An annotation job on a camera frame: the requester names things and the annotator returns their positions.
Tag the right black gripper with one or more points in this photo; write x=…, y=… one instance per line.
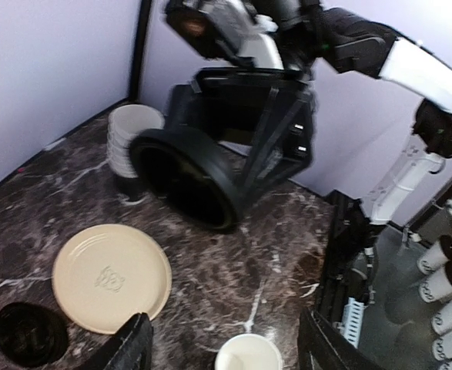
x=276, y=122

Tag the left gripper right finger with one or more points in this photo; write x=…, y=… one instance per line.
x=318, y=341

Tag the stack of black lids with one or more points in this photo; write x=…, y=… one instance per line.
x=31, y=335

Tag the cream round plate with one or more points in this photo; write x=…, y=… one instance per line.
x=105, y=274

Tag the stack of paper cups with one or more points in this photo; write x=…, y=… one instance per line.
x=125, y=124

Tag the right black frame post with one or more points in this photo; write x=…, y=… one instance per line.
x=143, y=22

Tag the black cup lid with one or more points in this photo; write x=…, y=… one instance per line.
x=186, y=170

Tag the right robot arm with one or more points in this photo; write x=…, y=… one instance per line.
x=335, y=93

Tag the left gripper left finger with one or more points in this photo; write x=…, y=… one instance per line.
x=129, y=348

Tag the white cable duct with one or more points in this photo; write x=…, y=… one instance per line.
x=352, y=320

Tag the black paper coffee cup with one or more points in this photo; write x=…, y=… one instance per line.
x=248, y=351

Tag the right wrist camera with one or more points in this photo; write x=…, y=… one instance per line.
x=230, y=30

